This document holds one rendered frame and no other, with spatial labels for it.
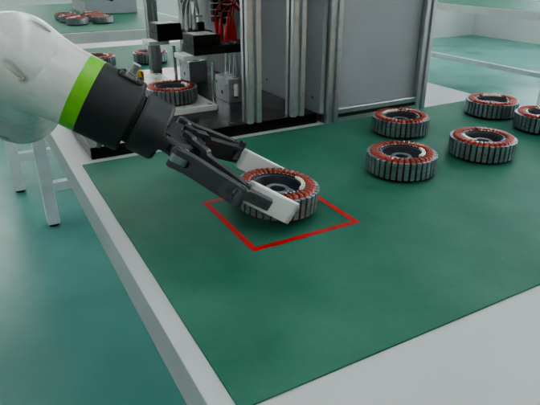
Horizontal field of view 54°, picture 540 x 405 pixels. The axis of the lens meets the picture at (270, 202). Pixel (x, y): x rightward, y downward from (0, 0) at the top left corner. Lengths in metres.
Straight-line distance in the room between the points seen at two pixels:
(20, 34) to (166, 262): 0.29
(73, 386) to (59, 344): 0.20
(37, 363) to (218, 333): 1.26
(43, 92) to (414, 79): 0.87
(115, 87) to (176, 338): 0.29
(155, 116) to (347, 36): 0.59
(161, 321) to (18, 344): 1.31
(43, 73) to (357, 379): 0.45
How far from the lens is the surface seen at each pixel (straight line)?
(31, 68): 0.64
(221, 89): 1.24
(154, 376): 1.59
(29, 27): 0.65
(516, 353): 0.54
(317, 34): 1.11
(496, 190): 0.86
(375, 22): 1.18
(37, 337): 1.83
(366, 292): 0.57
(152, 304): 0.56
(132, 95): 0.64
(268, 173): 0.74
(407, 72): 1.26
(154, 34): 1.41
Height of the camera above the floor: 1.07
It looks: 25 degrees down
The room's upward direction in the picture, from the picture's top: straight up
